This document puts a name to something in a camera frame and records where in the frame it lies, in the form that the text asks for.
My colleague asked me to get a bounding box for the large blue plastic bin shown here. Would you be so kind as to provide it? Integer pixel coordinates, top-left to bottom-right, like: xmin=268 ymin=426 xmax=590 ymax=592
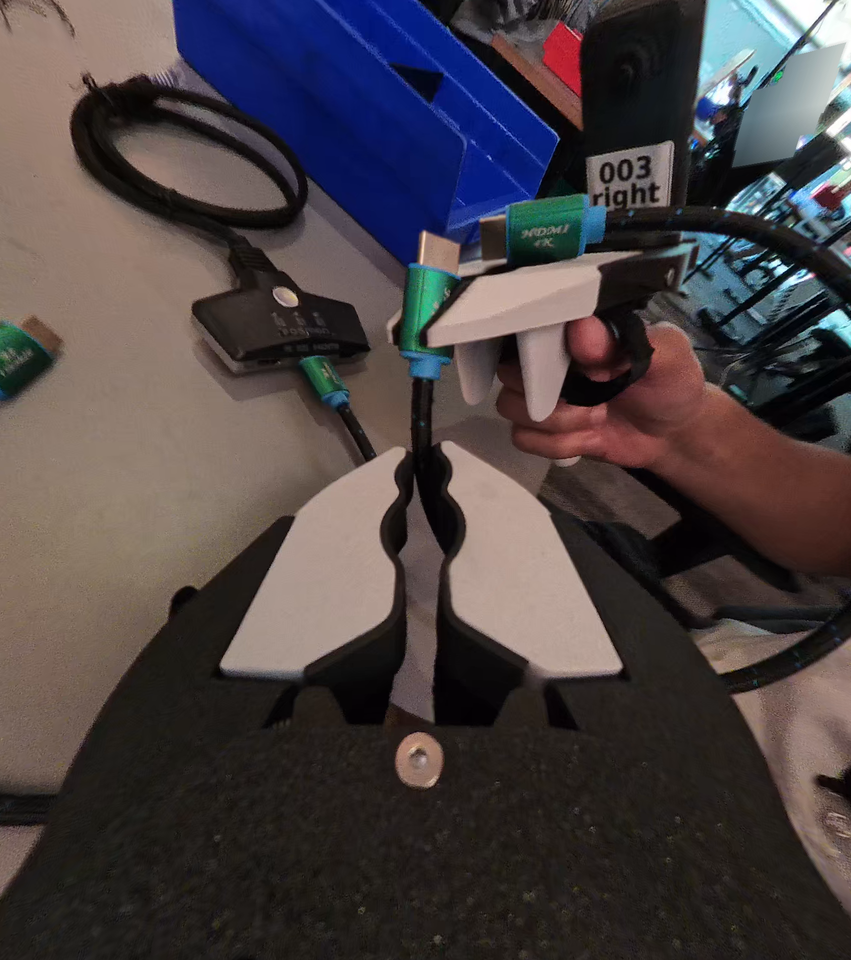
xmin=170 ymin=0 xmax=562 ymax=265

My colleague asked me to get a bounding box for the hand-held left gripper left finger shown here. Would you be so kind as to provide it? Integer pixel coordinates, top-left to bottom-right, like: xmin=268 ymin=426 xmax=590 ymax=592
xmin=219 ymin=446 xmax=413 ymax=727

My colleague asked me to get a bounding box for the black HDMI switch box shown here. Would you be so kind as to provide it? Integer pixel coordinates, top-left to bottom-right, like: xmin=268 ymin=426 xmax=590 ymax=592
xmin=69 ymin=71 xmax=372 ymax=376

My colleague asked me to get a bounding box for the thick braided HDMI cable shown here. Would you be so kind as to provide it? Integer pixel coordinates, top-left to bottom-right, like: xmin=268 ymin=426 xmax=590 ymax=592
xmin=0 ymin=196 xmax=851 ymax=826

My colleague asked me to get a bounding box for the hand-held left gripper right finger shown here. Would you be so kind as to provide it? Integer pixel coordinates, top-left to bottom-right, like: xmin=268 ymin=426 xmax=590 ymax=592
xmin=433 ymin=441 xmax=625 ymax=727

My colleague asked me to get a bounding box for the person's grey clothing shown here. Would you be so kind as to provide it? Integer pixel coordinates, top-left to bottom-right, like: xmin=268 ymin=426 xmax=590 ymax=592
xmin=691 ymin=592 xmax=851 ymax=960

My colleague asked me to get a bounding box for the braided cable with green plug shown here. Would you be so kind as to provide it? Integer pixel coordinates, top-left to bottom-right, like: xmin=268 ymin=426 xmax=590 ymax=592
xmin=296 ymin=231 xmax=466 ymax=541

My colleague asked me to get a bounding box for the grey desk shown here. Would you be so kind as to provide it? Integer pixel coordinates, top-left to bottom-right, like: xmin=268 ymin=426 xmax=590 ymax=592
xmin=0 ymin=0 xmax=569 ymax=946

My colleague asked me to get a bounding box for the person's right forearm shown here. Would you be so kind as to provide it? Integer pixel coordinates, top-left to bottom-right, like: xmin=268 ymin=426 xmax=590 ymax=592
xmin=658 ymin=382 xmax=851 ymax=580

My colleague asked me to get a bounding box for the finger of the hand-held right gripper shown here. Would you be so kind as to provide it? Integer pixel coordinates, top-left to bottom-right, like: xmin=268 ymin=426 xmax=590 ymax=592
xmin=425 ymin=255 xmax=610 ymax=423
xmin=386 ymin=258 xmax=517 ymax=408

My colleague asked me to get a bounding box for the wooden table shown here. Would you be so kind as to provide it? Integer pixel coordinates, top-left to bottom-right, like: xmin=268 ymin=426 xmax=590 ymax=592
xmin=491 ymin=33 xmax=586 ymax=130

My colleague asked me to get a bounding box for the black tangled string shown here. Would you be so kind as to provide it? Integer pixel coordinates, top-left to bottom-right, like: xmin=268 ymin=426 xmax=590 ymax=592
xmin=0 ymin=0 xmax=80 ymax=39

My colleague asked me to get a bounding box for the person's right hand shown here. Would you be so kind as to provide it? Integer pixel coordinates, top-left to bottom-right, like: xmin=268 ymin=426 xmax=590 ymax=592
xmin=495 ymin=315 xmax=723 ymax=470

